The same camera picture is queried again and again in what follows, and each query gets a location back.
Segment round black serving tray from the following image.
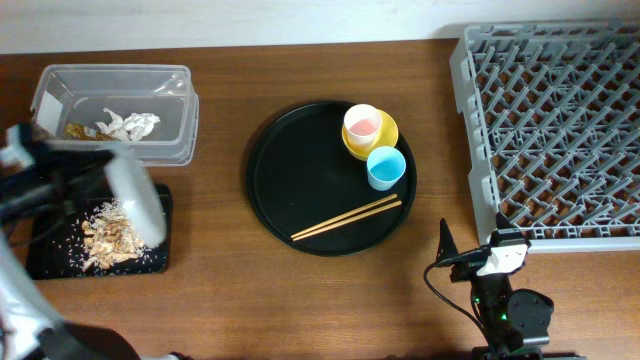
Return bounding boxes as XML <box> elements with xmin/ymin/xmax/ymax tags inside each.
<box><xmin>246</xmin><ymin>100</ymin><xmax>417</xmax><ymax>256</ymax></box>

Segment grey plate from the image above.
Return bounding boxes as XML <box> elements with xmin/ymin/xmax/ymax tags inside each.
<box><xmin>103</xmin><ymin>149</ymin><xmax>168</xmax><ymax>249</ymax></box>

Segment upper wooden chopstick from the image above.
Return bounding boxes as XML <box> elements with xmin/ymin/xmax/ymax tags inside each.
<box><xmin>291</xmin><ymin>194</ymin><xmax>402</xmax><ymax>241</ymax></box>

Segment pink plastic cup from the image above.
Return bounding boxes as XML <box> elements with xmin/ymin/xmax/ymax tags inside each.
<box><xmin>343</xmin><ymin>104</ymin><xmax>382</xmax><ymax>148</ymax></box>

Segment white napkin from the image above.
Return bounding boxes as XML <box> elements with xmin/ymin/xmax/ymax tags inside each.
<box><xmin>95</xmin><ymin>108</ymin><xmax>161</xmax><ymax>142</ymax></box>

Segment gold chopstick wrapper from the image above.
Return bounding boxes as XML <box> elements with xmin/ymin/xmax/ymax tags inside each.
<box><xmin>62</xmin><ymin>124</ymin><xmax>114</xmax><ymax>141</ymax></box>

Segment grey dishwasher rack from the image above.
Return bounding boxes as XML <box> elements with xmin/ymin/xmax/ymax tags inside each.
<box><xmin>449</xmin><ymin>21</ymin><xmax>639</xmax><ymax>253</ymax></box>

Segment blue plastic cup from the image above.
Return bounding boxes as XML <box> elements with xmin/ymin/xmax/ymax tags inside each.
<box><xmin>366</xmin><ymin>146</ymin><xmax>407</xmax><ymax>191</ymax></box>

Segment clear plastic bin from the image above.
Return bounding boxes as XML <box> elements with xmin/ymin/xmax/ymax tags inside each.
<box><xmin>30</xmin><ymin>64</ymin><xmax>199</xmax><ymax>167</ymax></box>

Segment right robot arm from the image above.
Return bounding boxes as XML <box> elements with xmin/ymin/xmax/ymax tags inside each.
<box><xmin>423</xmin><ymin>213</ymin><xmax>579</xmax><ymax>360</ymax></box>

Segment black rectangular tray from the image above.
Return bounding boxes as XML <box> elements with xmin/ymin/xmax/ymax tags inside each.
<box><xmin>25</xmin><ymin>186</ymin><xmax>171</xmax><ymax>280</ymax></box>

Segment yellow bowl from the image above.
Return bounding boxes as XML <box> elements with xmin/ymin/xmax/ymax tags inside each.
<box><xmin>341</xmin><ymin>110</ymin><xmax>400</xmax><ymax>161</ymax></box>

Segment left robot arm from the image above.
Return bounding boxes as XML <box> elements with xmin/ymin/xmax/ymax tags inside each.
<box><xmin>1</xmin><ymin>123</ymin><xmax>168</xmax><ymax>359</ymax></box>

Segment lower wooden chopstick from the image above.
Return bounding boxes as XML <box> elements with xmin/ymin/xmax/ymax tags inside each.
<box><xmin>291</xmin><ymin>200</ymin><xmax>402</xmax><ymax>242</ymax></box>

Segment peanut shells and rice scraps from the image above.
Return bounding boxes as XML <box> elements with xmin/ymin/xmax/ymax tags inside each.
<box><xmin>59</xmin><ymin>199</ymin><xmax>157</xmax><ymax>275</ymax></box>

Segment wooden chopstick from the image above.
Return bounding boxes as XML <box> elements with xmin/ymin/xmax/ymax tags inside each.
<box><xmin>291</xmin><ymin>194</ymin><xmax>402</xmax><ymax>241</ymax></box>
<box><xmin>291</xmin><ymin>200</ymin><xmax>402</xmax><ymax>242</ymax></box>

